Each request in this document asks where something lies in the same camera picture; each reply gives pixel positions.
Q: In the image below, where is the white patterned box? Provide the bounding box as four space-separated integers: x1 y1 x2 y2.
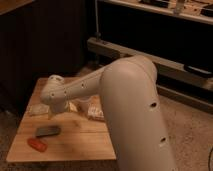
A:
87 106 104 121

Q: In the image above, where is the metal shelf frame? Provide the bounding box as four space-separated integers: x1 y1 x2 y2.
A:
87 0 213 114

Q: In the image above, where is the red oblong object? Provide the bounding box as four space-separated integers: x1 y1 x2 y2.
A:
27 138 47 152

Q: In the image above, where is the black device on shelf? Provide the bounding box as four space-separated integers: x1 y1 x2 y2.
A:
183 65 213 78

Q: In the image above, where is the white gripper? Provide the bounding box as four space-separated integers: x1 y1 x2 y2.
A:
49 101 78 118

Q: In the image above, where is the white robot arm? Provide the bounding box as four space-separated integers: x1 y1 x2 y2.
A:
40 55 178 171

